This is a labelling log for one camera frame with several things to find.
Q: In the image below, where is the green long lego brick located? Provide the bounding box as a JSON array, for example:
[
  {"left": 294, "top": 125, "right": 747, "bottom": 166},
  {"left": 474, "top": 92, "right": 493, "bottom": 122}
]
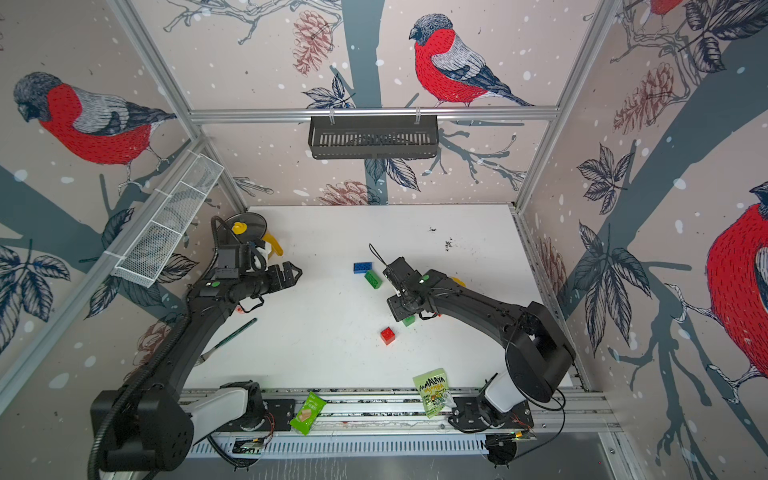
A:
[{"left": 364, "top": 270, "right": 383, "bottom": 289}]

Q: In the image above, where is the red square lego brick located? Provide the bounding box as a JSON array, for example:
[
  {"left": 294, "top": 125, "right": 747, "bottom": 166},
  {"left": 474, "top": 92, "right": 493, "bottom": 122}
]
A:
[{"left": 379, "top": 327, "right": 396, "bottom": 345}]

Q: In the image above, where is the blue lego brick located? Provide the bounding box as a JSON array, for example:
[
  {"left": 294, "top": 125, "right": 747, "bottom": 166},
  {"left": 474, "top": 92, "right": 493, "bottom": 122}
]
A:
[{"left": 353, "top": 262, "right": 373, "bottom": 274}]

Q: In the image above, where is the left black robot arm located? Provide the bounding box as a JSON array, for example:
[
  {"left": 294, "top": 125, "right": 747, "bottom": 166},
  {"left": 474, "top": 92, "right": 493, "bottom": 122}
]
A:
[{"left": 87, "top": 243, "right": 303, "bottom": 479}]

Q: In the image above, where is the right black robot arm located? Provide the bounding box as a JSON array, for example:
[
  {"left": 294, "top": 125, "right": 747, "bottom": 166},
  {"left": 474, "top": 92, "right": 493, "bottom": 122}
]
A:
[{"left": 383, "top": 257, "right": 576, "bottom": 433}]

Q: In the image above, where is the yellow pot with black lid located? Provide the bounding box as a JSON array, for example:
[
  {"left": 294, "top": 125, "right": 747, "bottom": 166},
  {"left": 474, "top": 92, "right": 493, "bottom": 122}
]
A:
[{"left": 226, "top": 212, "right": 284, "bottom": 258}]

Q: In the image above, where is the large green snack bag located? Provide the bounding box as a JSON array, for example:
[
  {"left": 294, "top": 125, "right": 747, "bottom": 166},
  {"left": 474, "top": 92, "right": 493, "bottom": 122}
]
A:
[{"left": 413, "top": 368, "right": 455, "bottom": 418}]

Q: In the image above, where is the small green snack packet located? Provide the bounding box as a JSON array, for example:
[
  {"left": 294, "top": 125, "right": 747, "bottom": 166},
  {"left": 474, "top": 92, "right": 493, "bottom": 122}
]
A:
[{"left": 290, "top": 392, "right": 327, "bottom": 436}]

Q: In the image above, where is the metal fork green handle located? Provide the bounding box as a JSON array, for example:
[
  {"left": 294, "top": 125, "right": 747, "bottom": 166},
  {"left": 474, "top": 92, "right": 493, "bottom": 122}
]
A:
[{"left": 195, "top": 318, "right": 258, "bottom": 366}]

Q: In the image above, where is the white wire mesh basket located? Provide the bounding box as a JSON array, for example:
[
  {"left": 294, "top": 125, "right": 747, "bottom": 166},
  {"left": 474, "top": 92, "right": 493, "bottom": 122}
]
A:
[{"left": 111, "top": 152, "right": 224, "bottom": 287}]

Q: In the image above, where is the black hanging wire basket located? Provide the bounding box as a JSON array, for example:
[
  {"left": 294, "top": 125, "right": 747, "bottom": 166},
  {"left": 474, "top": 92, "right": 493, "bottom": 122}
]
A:
[{"left": 308, "top": 114, "right": 439, "bottom": 160}]

